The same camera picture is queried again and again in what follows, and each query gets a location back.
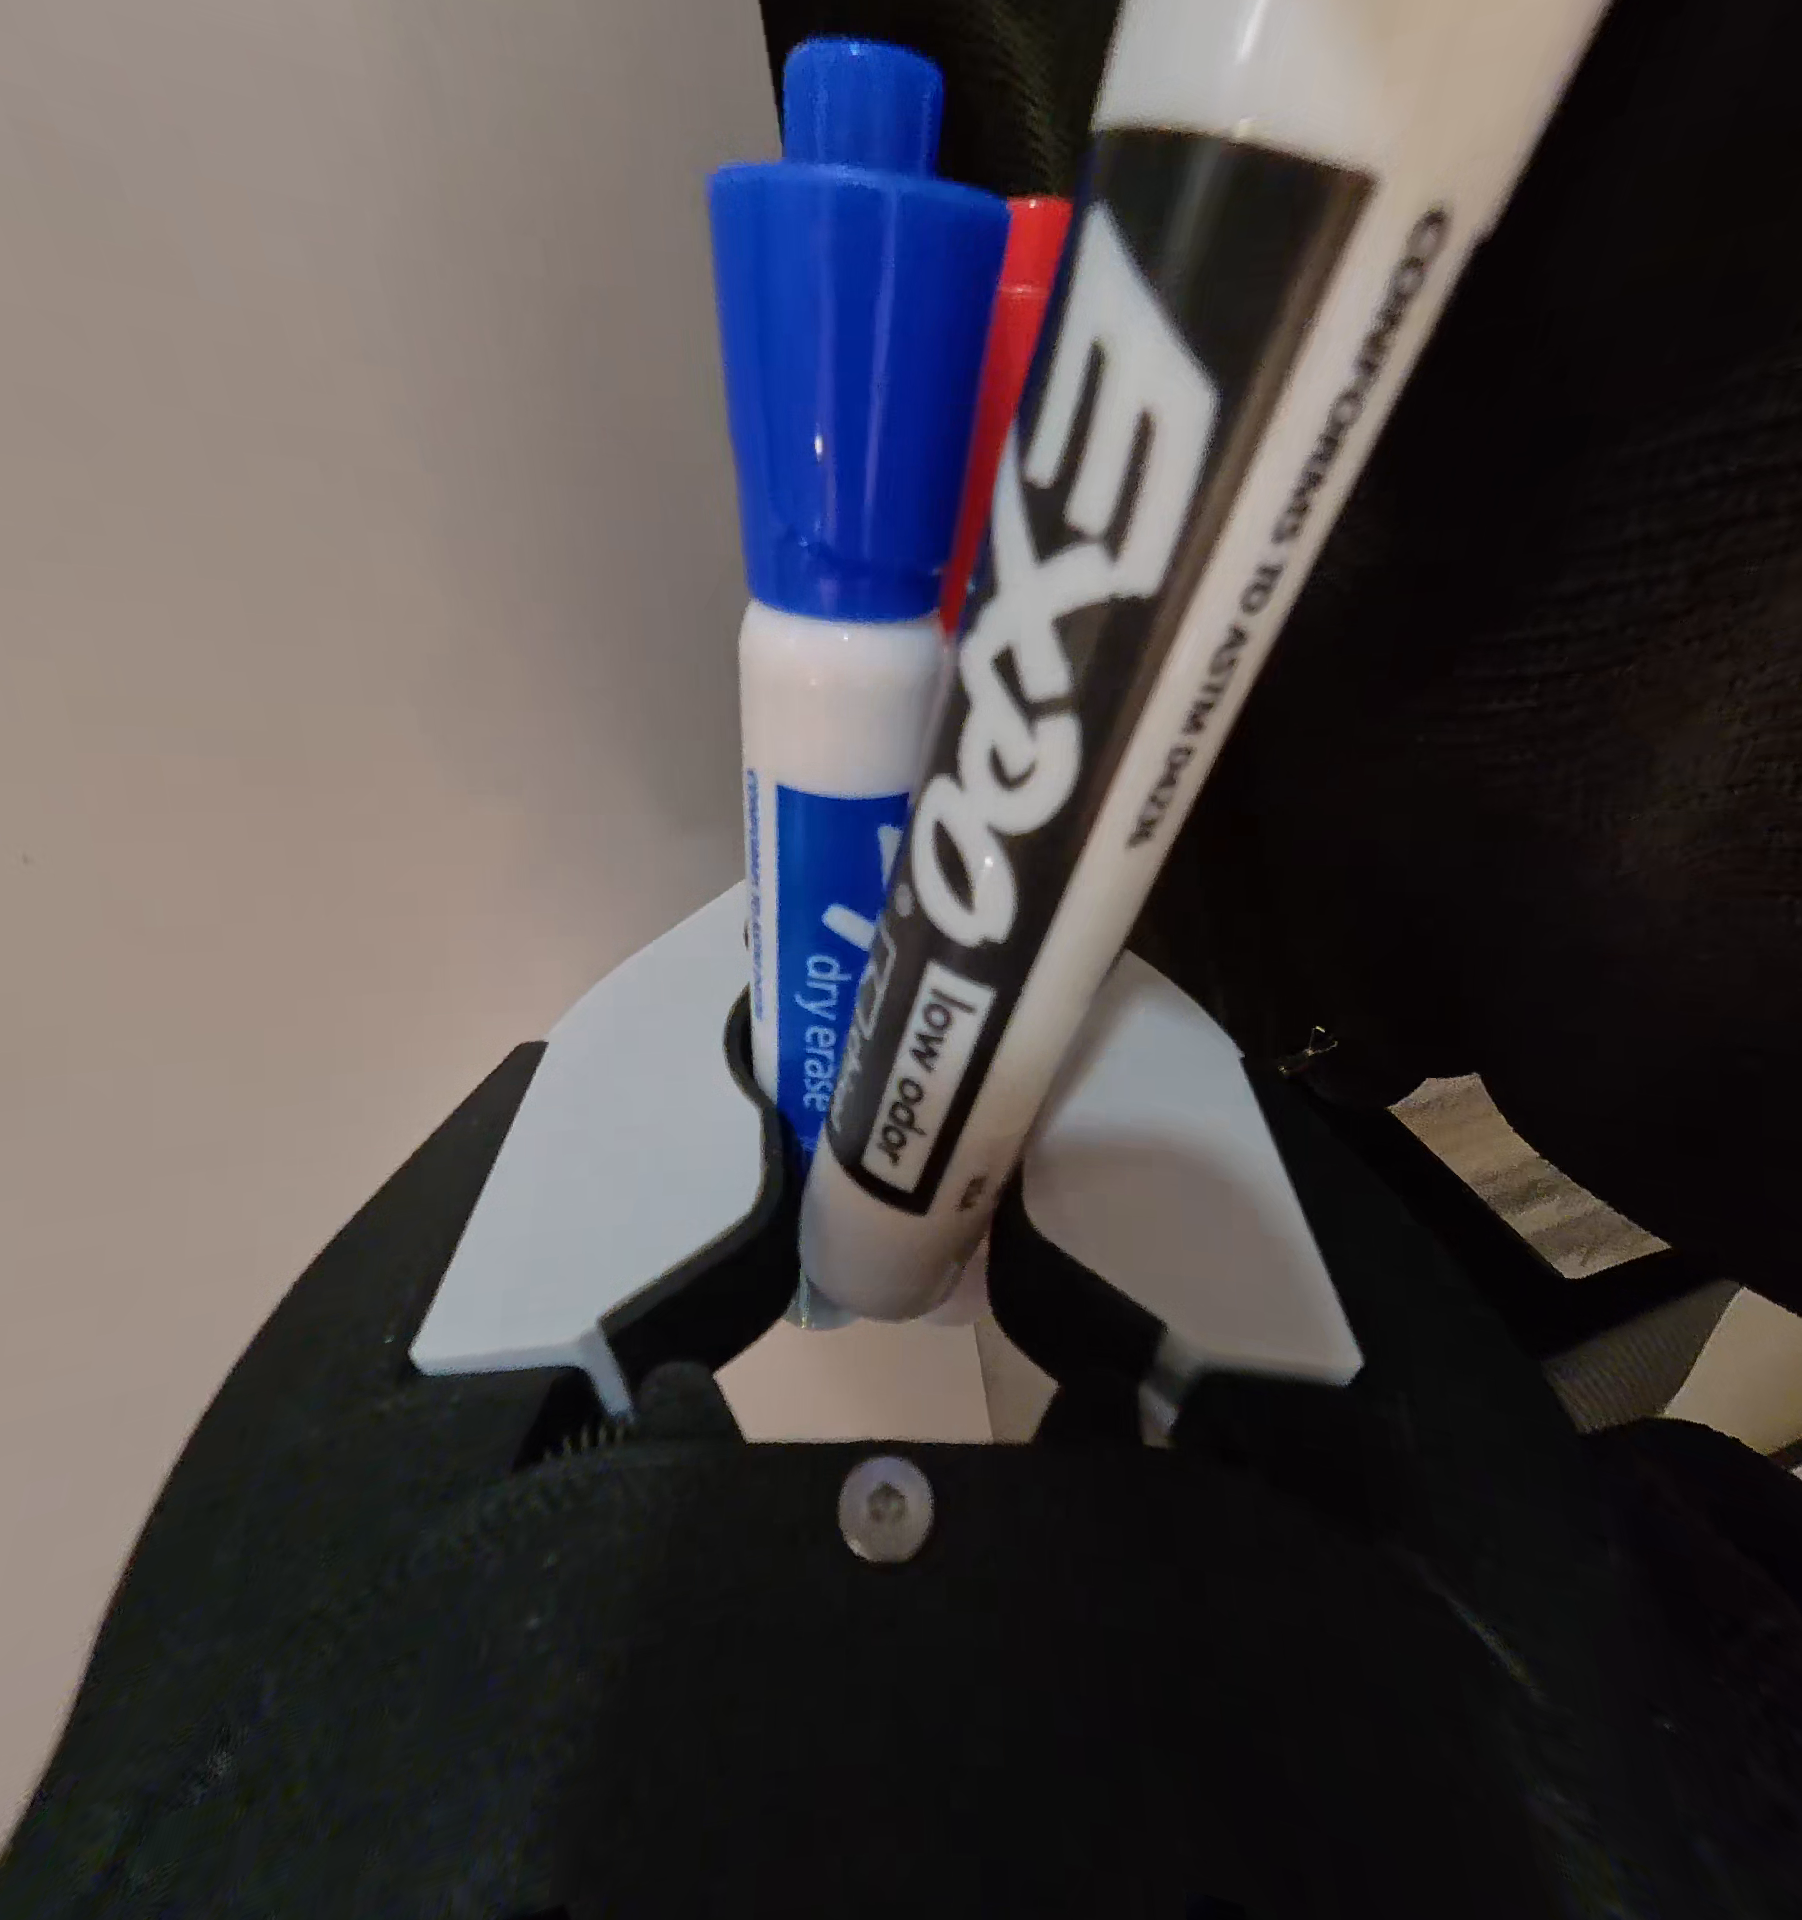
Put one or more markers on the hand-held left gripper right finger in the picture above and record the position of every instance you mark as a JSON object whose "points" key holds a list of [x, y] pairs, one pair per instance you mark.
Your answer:
{"points": [[1199, 1198]]}

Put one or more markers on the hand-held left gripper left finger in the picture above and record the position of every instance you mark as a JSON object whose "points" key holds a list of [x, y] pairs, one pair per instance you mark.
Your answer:
{"points": [[600, 1198]]}

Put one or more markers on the black dry erase marker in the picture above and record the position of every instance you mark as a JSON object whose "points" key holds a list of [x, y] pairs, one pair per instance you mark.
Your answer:
{"points": [[1141, 599]]}

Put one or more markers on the blue dry erase marker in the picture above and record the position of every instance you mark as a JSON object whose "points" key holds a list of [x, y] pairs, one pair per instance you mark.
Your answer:
{"points": [[841, 377]]}

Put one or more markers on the red dry erase marker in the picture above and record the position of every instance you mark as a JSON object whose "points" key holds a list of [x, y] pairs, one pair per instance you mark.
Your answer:
{"points": [[1013, 283]]}

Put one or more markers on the black office chair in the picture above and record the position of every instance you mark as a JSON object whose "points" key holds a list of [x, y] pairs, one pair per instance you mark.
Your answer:
{"points": [[1622, 1296]]}

